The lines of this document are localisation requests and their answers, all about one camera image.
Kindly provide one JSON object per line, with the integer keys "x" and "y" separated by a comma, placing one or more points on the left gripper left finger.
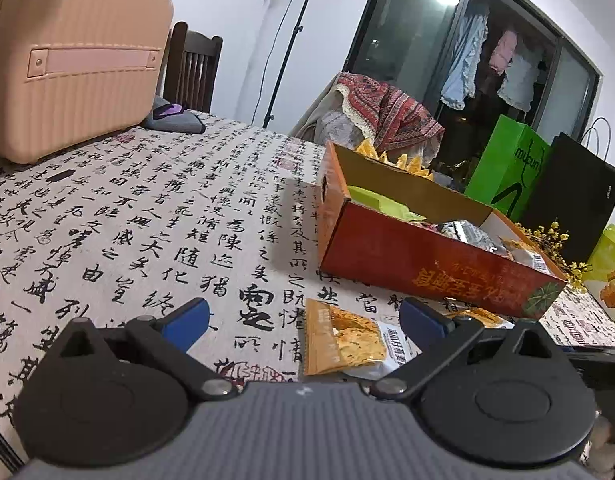
{"x": 105, "y": 396}

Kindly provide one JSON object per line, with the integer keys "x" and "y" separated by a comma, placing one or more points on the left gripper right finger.
{"x": 497, "y": 396}

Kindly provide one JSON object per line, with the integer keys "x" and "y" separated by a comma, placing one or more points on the oat crisp packet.
{"x": 525, "y": 254}

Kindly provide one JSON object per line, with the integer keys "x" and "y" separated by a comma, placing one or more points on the green snack bar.
{"x": 384, "y": 204}

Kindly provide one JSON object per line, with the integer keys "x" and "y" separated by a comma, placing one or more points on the orange cracker packet right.
{"x": 487, "y": 318}

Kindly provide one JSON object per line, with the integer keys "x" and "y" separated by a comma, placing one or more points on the light green snack box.
{"x": 600, "y": 277}

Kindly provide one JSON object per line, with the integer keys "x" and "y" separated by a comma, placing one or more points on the yellow dried flower branch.
{"x": 551, "y": 242}

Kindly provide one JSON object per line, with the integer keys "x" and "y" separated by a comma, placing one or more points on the silver red snack packet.
{"x": 466, "y": 232}

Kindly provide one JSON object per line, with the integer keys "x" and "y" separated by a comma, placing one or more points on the oat cracker packet left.
{"x": 339, "y": 341}

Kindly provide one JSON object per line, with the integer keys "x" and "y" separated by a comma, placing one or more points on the red cardboard pumpkin box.
{"x": 361, "y": 244}

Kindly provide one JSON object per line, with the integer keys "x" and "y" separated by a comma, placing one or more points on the black paper bag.
{"x": 576, "y": 188}

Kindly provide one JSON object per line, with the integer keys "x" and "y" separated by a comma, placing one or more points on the calligraphy print tablecloth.
{"x": 141, "y": 222}

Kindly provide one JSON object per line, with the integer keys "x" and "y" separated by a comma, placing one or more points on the green mucun paper bag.
{"x": 509, "y": 167}

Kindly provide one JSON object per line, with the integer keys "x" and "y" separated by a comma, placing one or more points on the grey purple folded cloth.
{"x": 170, "y": 117}

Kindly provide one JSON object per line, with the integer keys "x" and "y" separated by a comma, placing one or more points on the red patterned cloth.
{"x": 386, "y": 115}

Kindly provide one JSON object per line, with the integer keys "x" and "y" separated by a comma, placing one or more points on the hanging white garment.
{"x": 517, "y": 89}

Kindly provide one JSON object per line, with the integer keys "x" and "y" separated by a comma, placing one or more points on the dark wooden chair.
{"x": 191, "y": 67}

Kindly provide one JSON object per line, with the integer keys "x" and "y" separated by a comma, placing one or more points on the hanging pink garment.
{"x": 503, "y": 52}

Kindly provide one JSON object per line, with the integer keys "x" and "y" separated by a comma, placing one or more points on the pink hard-shell suitcase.
{"x": 73, "y": 70}

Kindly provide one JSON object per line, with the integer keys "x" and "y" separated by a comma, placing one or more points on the hanging light blue clothes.
{"x": 459, "y": 84}

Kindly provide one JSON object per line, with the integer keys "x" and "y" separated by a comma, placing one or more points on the black light stand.
{"x": 283, "y": 23}

